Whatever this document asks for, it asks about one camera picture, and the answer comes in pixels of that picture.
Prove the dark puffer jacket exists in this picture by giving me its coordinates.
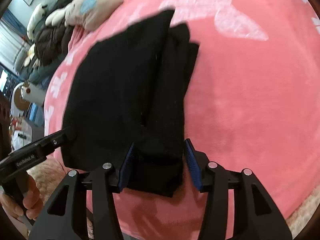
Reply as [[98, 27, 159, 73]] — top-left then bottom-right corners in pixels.
[[34, 21, 74, 66]]

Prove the pink plush blanket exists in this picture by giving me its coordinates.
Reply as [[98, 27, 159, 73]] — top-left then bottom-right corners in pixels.
[[44, 0, 319, 239]]

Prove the person's left hand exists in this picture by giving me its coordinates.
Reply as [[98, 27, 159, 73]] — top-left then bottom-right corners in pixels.
[[1, 175, 43, 220]]

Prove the cream fleece blanket underside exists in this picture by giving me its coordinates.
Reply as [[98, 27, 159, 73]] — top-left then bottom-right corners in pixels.
[[26, 157, 96, 240]]

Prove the beige plush cushion blue patch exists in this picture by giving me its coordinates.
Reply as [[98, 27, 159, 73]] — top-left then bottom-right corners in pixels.
[[65, 0, 124, 31]]

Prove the white round appliance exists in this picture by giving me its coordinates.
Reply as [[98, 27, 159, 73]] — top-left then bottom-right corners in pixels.
[[11, 82, 46, 111]]

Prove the black knit garment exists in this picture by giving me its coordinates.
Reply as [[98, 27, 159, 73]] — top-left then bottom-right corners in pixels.
[[61, 9, 199, 197]]

